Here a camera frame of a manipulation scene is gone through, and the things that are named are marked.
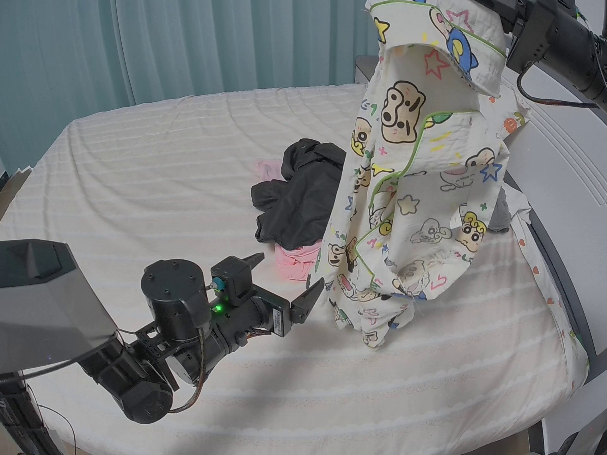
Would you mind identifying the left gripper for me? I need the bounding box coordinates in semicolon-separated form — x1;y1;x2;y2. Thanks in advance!
209;252;325;361

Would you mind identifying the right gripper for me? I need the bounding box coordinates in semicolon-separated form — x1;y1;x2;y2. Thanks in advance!
429;0;607;96

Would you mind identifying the white printed pyjama top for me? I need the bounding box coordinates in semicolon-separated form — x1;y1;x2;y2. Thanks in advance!
310;0;512;352

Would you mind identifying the bed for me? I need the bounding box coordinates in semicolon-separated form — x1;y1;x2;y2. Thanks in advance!
0;71;607;455

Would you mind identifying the pink garment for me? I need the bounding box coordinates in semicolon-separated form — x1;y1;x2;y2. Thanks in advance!
254;158;324;284

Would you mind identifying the black garment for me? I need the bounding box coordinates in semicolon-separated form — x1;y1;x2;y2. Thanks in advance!
250;139;349;251

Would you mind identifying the grey bedside table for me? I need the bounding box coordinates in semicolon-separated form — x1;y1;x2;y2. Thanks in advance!
355;55;382;85

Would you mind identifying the grey garment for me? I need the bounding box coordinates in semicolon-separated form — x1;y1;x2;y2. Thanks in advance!
486;185;532;233

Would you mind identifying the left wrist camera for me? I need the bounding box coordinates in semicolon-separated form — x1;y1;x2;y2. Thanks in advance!
210;256;252;308

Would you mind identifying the black cable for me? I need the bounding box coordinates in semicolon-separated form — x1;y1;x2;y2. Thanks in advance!
38;405;77;455
166;325;209;414
516;70;607;109

